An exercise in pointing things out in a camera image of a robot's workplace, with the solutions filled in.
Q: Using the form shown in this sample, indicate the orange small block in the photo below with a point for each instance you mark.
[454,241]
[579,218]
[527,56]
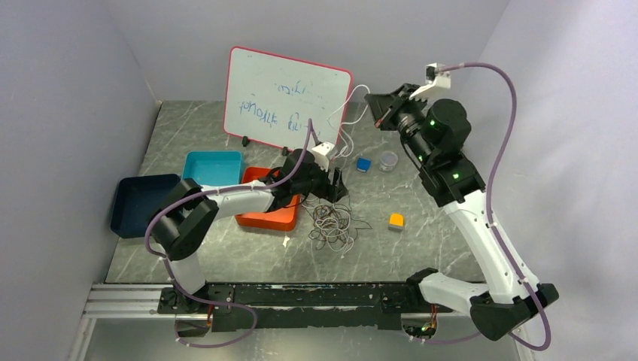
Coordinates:
[396,222]

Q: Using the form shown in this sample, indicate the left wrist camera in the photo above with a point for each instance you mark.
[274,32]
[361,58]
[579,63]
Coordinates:
[324,149]

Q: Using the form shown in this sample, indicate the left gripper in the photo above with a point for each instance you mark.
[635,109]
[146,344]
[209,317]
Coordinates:
[329,192]

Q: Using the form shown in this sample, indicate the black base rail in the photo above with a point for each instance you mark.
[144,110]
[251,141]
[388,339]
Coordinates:
[384,305]

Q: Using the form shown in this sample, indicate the dark blue tray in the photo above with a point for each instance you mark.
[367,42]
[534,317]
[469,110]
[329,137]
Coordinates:
[136,200]

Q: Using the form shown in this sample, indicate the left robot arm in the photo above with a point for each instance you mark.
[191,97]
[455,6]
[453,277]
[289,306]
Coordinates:
[177,228]

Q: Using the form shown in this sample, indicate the pink framed whiteboard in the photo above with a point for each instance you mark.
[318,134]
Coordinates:
[270,98]

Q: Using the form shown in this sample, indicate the blue small block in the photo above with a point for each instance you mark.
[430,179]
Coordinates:
[363,164]

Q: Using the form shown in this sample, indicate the clear plastic cup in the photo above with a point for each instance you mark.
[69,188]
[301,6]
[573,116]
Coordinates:
[388,161]

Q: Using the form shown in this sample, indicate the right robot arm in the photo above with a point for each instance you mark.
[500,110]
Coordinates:
[510,294]

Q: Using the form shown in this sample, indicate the light blue tray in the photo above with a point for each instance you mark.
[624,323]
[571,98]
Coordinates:
[214,168]

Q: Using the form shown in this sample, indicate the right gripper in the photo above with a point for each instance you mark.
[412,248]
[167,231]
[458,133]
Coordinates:
[384,107]

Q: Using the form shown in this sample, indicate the orange tray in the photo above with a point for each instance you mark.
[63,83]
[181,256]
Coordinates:
[283,219]

